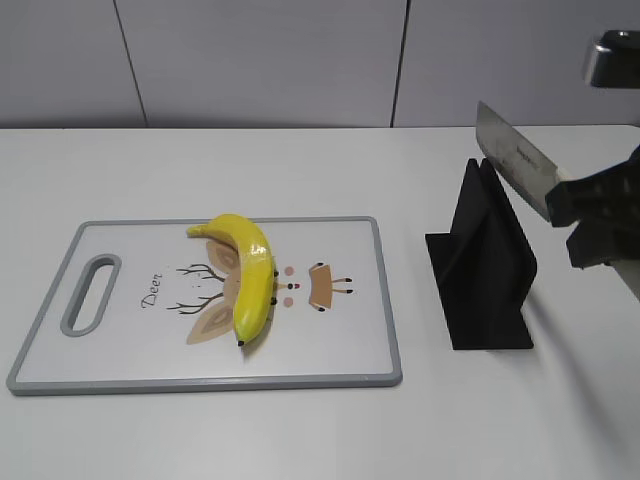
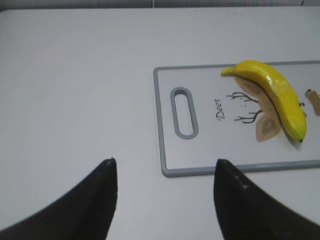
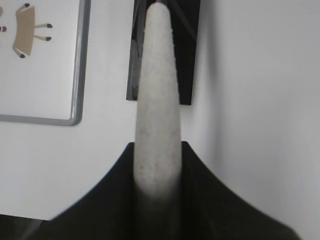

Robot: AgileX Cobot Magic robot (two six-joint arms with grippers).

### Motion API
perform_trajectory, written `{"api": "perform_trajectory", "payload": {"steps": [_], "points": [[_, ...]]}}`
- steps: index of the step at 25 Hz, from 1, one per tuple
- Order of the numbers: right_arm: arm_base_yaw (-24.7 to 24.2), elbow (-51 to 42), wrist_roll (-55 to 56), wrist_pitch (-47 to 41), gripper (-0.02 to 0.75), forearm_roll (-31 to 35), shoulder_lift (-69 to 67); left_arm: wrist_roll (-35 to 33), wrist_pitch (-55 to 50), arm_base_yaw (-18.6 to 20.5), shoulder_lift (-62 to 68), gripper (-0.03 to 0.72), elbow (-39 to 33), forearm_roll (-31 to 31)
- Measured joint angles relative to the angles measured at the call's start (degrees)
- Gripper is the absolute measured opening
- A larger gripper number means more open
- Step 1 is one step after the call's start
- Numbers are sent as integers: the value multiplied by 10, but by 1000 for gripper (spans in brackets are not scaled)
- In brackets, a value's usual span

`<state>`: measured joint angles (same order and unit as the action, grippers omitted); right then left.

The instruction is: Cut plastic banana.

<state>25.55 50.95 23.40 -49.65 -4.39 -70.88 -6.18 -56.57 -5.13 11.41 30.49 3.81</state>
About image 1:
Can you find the white grey-rimmed cutting board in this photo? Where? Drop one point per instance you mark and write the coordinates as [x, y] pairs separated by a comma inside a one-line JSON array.
[[138, 307]]

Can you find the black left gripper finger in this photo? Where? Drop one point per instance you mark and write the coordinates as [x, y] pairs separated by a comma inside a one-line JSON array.
[[609, 197]]

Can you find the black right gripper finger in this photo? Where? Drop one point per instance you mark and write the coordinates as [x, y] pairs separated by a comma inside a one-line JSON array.
[[602, 240]]

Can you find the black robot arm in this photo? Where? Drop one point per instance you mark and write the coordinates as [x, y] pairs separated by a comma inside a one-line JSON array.
[[613, 62]]

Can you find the yellow plastic banana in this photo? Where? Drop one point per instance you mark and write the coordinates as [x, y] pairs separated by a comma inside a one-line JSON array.
[[257, 270]]

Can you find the white-handled kitchen knife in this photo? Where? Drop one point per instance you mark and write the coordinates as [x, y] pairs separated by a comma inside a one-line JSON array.
[[521, 164]]

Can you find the black knife stand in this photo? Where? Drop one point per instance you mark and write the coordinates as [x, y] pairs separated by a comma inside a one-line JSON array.
[[484, 266]]

